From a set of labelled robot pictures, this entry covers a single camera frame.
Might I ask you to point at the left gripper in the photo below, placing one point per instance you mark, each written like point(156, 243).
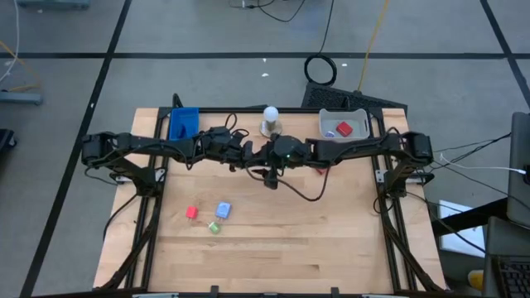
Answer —
point(219, 145)

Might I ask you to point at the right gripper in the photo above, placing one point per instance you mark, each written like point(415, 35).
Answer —
point(290, 149)

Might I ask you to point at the light blue wall charger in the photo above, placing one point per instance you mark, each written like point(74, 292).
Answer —
point(223, 210)

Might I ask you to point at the red wall charger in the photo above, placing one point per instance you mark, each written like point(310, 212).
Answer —
point(191, 212)

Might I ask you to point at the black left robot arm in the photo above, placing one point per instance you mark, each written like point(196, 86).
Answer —
point(136, 142)

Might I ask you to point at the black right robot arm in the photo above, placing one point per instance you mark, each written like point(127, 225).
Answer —
point(364, 145)

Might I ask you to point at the white bulb lamp wooden base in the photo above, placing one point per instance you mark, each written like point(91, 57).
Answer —
point(271, 113)

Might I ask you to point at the grey plastic bin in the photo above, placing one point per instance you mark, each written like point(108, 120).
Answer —
point(327, 118)

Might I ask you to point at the black perforated panel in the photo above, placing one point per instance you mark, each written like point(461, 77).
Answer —
point(331, 97)

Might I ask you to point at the blue plastic bin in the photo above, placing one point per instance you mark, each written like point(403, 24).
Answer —
point(190, 118)

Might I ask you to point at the green white USB charger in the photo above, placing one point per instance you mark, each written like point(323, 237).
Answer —
point(214, 227)

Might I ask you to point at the yellow object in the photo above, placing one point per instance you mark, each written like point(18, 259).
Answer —
point(476, 279)

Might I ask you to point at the grey cart base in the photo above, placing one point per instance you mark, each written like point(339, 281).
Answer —
point(20, 98)
point(54, 4)

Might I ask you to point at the black caster wheel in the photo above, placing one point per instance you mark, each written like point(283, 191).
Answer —
point(6, 140)

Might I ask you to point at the black keyboard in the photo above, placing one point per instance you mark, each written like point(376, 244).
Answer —
point(513, 277)

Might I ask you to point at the black aluminium table frame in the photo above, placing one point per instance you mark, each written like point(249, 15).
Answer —
point(298, 110)

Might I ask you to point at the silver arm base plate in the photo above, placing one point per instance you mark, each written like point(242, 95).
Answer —
point(380, 176)
point(160, 175)

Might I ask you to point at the black frame bracket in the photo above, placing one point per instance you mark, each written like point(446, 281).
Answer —
point(214, 291)
point(335, 291)

